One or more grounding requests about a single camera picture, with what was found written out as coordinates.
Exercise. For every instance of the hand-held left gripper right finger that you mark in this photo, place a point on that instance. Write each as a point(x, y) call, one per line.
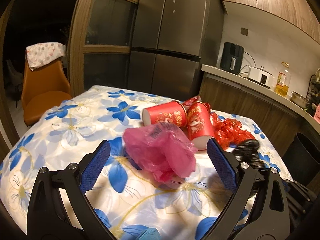
point(222, 165)

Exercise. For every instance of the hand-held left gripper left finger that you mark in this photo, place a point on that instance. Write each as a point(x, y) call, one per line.
point(96, 165)

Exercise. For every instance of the black plastic bag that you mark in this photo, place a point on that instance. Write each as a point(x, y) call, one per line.
point(250, 152)

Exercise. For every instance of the red plastic bag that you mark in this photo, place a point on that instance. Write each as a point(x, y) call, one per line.
point(230, 132)

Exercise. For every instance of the black trash bin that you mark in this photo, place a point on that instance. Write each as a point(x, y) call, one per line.
point(300, 160)

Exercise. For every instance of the red paper cup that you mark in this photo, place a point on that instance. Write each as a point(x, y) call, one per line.
point(165, 115)
point(191, 100)
point(200, 125)

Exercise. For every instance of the pink plastic bag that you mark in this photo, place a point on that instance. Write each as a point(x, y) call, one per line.
point(160, 150)

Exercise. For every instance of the blue floral tablecloth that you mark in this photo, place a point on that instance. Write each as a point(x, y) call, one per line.
point(75, 130)

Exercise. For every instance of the kitchen counter with wooden cabinets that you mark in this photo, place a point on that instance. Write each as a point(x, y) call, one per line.
point(225, 92)

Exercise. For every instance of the pink utensil basket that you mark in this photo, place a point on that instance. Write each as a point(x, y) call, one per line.
point(317, 115)

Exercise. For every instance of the orange chair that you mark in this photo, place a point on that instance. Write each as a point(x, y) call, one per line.
point(42, 87)

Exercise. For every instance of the white electric cooker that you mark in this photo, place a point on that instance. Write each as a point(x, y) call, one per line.
point(260, 76)

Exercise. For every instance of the steel basin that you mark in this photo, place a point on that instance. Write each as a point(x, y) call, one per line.
point(300, 100)

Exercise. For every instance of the cooking oil bottle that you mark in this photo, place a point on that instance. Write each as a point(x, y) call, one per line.
point(283, 82)

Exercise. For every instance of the black air fryer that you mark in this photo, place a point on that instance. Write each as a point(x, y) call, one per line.
point(231, 57)

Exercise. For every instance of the black dish rack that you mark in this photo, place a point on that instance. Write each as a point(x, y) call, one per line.
point(313, 90)

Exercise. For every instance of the spotted white cloth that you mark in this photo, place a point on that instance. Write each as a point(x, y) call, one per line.
point(45, 55)

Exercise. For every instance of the dark grey refrigerator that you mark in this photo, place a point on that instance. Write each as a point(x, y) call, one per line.
point(170, 42)

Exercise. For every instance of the wooden glass sliding door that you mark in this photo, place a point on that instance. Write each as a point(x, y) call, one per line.
point(107, 20)

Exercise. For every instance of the brown wall switch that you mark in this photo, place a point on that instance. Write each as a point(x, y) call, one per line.
point(244, 31)

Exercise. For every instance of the wooden wall cabinets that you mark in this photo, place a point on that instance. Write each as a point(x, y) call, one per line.
point(275, 0)

